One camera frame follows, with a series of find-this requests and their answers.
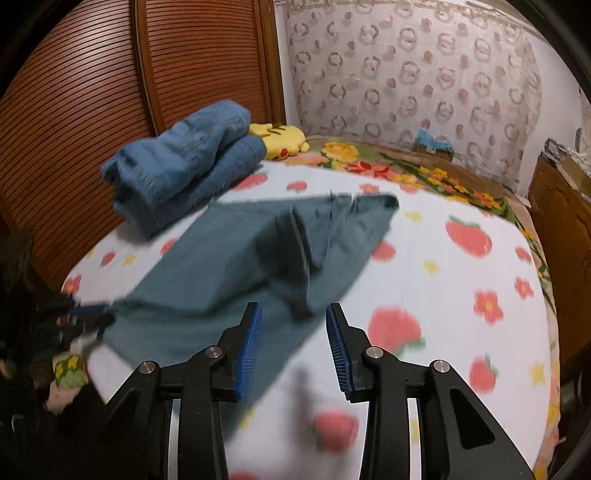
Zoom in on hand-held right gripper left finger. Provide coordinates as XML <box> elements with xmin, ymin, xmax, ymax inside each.
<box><xmin>95</xmin><ymin>302</ymin><xmax>263</xmax><ymax>480</ymax></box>

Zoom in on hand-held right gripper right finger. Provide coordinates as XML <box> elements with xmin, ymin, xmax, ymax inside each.
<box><xmin>325</xmin><ymin>304</ymin><xmax>536</xmax><ymax>480</ymax></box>

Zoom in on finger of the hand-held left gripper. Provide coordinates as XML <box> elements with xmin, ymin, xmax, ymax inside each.
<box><xmin>67</xmin><ymin>302</ymin><xmax>114</xmax><ymax>319</ymax></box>
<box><xmin>55</xmin><ymin>316</ymin><xmax>116</xmax><ymax>344</ymax></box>

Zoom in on teal pants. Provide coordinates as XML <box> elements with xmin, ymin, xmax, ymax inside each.
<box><xmin>95</xmin><ymin>193</ymin><xmax>400</xmax><ymax>398</ymax></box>

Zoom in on white strawberry print blanket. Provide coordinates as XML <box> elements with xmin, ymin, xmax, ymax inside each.
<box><xmin>60</xmin><ymin>159</ymin><xmax>561</xmax><ymax>480</ymax></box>

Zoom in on person's dark clothing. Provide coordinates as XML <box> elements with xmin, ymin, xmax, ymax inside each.
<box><xmin>0</xmin><ymin>383</ymin><xmax>112</xmax><ymax>480</ymax></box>

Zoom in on wooden louvered wardrobe door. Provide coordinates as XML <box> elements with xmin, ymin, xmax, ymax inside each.
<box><xmin>0</xmin><ymin>0</ymin><xmax>155</xmax><ymax>289</ymax></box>
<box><xmin>134</xmin><ymin>0</ymin><xmax>284</xmax><ymax>137</ymax></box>

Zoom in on blue denim jeans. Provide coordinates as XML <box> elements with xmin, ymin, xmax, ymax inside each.
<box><xmin>100</xmin><ymin>99</ymin><xmax>267</xmax><ymax>241</ymax></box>

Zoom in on yellow plush toy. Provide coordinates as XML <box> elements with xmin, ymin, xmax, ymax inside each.
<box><xmin>248</xmin><ymin>122</ymin><xmax>311</xmax><ymax>162</ymax></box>

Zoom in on small blue item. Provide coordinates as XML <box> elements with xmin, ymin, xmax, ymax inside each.
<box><xmin>414</xmin><ymin>128</ymin><xmax>455</xmax><ymax>162</ymax></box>

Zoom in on wooden cabinet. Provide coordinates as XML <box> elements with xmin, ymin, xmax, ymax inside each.
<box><xmin>526</xmin><ymin>154</ymin><xmax>591</xmax><ymax>384</ymax></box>

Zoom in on stack of papers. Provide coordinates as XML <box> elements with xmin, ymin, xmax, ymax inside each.
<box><xmin>544</xmin><ymin>137</ymin><xmax>573</xmax><ymax>163</ymax></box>

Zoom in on cardboard box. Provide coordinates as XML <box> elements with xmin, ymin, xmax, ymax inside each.
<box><xmin>558</xmin><ymin>150</ymin><xmax>591</xmax><ymax>190</ymax></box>

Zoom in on ring patterned curtain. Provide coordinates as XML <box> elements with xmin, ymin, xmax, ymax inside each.
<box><xmin>284</xmin><ymin>0</ymin><xmax>543</xmax><ymax>195</ymax></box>

